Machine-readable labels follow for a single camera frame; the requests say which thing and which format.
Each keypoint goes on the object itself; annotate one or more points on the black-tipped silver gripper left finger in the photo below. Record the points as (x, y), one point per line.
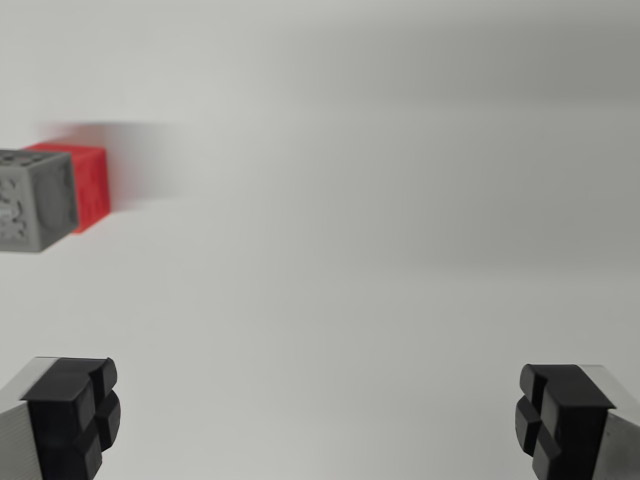
(60, 420)

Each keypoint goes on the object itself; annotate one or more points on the black-tipped silver gripper right finger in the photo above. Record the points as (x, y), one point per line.
(570, 425)

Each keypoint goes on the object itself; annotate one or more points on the grey embossed toy cube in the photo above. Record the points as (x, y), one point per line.
(35, 200)

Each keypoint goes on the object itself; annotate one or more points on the red embossed toy cube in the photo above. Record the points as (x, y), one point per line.
(92, 185)

